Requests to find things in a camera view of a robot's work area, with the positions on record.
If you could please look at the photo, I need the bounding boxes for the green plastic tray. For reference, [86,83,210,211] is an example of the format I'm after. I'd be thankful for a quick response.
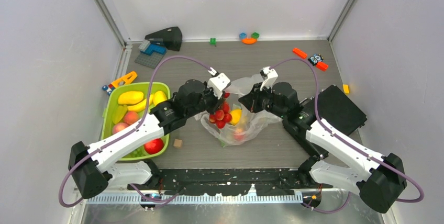
[101,82,171,162]

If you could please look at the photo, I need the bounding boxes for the yellow fake lemon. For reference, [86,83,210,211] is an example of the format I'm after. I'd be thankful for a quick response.
[230,108,242,126]

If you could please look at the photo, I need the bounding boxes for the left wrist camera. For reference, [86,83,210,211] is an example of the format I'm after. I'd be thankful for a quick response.
[207,72,231,99]

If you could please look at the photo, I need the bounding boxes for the red fake apple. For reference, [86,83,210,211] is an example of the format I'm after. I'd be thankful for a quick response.
[143,138,164,155]

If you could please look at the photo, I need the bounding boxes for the small wooden cube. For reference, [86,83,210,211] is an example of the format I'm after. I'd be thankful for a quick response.
[173,139,183,148]

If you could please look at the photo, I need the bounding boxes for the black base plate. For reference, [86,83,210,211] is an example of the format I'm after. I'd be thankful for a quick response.
[133,168,320,196]

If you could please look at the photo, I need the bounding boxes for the green fake grapes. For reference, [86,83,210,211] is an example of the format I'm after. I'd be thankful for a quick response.
[129,147,147,158]

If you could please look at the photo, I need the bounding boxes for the grey small toy brick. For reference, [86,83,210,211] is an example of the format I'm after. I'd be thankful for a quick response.
[138,40,151,52]

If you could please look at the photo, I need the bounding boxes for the purple cable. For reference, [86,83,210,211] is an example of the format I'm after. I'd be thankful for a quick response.
[269,58,425,204]
[58,55,217,208]

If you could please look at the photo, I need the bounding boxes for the red fake lychee bunch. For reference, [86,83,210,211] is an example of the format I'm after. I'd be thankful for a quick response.
[208,93,232,129]

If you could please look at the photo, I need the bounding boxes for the grey toy baseplate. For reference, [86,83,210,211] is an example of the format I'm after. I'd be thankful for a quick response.
[135,53,164,69]

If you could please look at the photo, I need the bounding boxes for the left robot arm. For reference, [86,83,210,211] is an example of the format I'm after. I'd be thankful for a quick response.
[68,74,230,199]

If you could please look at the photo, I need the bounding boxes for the black box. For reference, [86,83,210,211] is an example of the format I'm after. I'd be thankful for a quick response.
[283,84,368,159]

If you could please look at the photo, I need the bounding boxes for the yellow fake banana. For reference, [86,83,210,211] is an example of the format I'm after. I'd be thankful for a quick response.
[127,94,153,113]

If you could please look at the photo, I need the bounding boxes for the blue toy piece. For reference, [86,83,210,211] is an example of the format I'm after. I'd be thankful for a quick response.
[239,32,247,39]

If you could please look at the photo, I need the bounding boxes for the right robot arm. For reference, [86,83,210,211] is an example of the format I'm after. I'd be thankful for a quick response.
[239,82,407,214]

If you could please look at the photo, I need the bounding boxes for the yellow toy block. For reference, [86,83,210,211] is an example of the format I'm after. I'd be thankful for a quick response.
[342,84,350,95]

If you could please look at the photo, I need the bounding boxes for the orange yellow toy tool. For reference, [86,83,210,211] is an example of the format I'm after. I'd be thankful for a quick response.
[102,71,138,96]

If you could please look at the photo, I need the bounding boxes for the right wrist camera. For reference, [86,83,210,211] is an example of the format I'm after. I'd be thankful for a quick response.
[260,66,279,91]

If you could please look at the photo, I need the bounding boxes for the green cube by ring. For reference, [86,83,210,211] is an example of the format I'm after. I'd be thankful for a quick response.
[251,32,260,39]

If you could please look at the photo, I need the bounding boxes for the yellow fake starfruit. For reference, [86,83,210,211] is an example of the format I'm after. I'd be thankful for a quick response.
[112,105,128,125]

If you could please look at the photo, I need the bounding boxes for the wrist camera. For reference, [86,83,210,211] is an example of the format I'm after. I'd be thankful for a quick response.
[260,66,279,91]
[207,72,231,99]

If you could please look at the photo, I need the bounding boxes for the red orange fake pear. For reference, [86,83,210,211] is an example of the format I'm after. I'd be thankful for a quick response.
[233,128,245,142]

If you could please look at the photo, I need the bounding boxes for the red toy brick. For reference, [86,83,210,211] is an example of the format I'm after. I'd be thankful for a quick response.
[316,62,329,72]

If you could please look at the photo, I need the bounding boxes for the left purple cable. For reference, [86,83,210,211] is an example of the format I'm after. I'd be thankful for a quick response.
[58,55,217,208]

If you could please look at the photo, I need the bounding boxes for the orange toy bar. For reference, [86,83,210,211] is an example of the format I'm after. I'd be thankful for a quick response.
[293,48,308,59]

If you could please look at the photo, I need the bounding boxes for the clear printed plastic bag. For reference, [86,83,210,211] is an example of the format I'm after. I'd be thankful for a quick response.
[194,74,282,147]

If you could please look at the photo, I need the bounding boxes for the black wedge block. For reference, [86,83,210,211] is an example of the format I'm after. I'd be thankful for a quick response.
[145,26,183,51]

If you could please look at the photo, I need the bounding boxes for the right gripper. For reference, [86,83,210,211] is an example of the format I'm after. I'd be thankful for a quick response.
[238,82,286,119]

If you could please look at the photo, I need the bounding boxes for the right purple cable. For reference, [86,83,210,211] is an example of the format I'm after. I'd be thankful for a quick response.
[269,58,425,204]

